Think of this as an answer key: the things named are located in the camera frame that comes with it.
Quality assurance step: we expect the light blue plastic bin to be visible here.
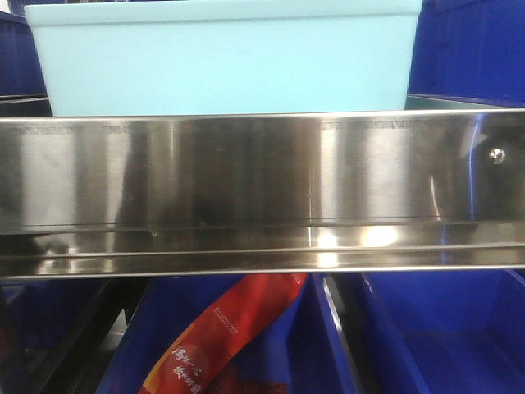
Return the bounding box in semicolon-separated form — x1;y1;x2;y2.
25;1;422;117

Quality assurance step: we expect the dark blue bin lower middle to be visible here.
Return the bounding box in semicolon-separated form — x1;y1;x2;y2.
96;274;358;393

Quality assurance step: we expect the dark blue bin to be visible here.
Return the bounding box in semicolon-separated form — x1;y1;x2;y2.
96;274;358;393
1;279;114;393
336;270;524;393
409;1;524;105
1;1;46;96

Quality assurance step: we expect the dark blue bin lower right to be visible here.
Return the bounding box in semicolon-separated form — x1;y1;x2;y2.
336;270;524;393

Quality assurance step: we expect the dark blue bin upper right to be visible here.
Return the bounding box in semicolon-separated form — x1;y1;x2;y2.
409;1;524;105

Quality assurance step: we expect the dark blue bin lower left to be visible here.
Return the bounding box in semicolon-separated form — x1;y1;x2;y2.
1;279;114;393

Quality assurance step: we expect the dark blue bin upper left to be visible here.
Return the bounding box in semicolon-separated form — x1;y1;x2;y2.
1;1;46;96

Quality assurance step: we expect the red snack bag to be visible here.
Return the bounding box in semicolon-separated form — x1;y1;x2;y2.
139;273;308;393

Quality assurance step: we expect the stainless steel shelf rail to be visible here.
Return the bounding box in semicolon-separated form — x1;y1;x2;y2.
1;108;524;278

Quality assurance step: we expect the steel rail bolt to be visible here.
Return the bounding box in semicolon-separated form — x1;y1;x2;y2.
488;147;506;165

